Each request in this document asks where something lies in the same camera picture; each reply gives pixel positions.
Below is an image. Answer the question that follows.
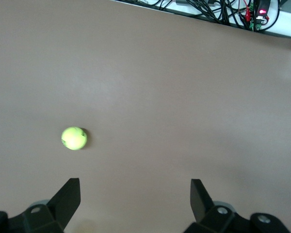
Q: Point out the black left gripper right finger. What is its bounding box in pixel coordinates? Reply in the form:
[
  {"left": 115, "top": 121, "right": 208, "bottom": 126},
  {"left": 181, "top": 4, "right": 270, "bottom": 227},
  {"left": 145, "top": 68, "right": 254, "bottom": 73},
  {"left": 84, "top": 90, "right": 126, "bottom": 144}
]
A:
[{"left": 184, "top": 179, "right": 291, "bottom": 233}]

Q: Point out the yellow tennis ball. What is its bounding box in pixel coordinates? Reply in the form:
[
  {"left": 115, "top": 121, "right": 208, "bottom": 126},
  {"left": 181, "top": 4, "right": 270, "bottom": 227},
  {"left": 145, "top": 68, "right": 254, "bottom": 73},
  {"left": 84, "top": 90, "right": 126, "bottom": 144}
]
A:
[{"left": 61, "top": 126, "right": 88, "bottom": 151}]

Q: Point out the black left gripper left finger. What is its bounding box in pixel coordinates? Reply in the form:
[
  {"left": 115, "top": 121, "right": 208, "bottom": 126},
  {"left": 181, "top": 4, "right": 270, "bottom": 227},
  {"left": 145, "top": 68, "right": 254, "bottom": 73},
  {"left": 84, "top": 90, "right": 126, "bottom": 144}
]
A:
[{"left": 0, "top": 178, "right": 81, "bottom": 233}]

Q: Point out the red alligator clip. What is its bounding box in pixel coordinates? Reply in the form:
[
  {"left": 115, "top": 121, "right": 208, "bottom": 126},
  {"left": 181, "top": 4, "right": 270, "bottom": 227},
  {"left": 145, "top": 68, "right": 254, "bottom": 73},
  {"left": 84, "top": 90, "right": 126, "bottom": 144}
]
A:
[{"left": 242, "top": 7, "right": 252, "bottom": 21}]

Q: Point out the tangled black cable bundle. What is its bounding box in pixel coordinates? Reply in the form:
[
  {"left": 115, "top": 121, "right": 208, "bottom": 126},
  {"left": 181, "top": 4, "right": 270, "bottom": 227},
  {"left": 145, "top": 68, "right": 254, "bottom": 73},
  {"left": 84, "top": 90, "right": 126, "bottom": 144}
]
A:
[{"left": 157, "top": 0, "right": 282, "bottom": 30}]

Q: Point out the black box with red light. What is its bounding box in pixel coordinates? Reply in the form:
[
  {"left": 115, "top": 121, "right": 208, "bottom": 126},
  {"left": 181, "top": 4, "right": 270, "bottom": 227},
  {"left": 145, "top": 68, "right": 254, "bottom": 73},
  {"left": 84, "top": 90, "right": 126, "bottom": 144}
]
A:
[{"left": 256, "top": 0, "right": 270, "bottom": 21}]

